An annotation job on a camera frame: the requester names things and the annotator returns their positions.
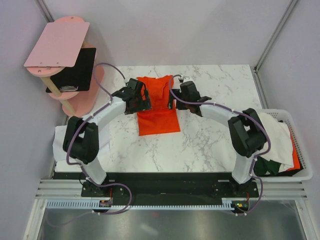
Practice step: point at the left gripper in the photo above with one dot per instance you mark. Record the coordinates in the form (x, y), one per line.
(145, 105)

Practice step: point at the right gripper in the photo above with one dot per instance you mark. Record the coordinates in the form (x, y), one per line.
(178, 106)

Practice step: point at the orange t shirt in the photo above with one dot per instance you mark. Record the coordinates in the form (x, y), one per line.
(159, 119)

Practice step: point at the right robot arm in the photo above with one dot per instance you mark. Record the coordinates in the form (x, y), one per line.
(248, 135)

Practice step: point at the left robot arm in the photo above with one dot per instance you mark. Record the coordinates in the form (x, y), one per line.
(81, 140)

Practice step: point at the black clipboard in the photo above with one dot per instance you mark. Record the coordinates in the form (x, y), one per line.
(78, 77)

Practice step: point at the pink wooden shelf stand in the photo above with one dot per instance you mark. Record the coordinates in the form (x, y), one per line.
(73, 103)

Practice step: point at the pink clipboard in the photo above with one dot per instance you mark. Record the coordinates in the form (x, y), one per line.
(59, 45)

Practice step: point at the white cloth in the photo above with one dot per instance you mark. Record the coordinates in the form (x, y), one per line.
(60, 155)

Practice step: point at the dark green t shirt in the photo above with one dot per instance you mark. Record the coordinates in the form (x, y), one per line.
(265, 167)

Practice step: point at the white t shirt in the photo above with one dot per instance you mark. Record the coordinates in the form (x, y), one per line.
(281, 150)

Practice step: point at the white laundry basket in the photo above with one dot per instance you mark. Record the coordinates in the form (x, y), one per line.
(306, 173)

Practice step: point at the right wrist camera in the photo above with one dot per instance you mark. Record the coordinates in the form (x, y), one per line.
(183, 78)

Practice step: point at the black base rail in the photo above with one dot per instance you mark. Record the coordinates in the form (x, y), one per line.
(160, 188)

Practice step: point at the white cable duct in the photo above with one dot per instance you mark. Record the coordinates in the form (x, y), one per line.
(94, 204)

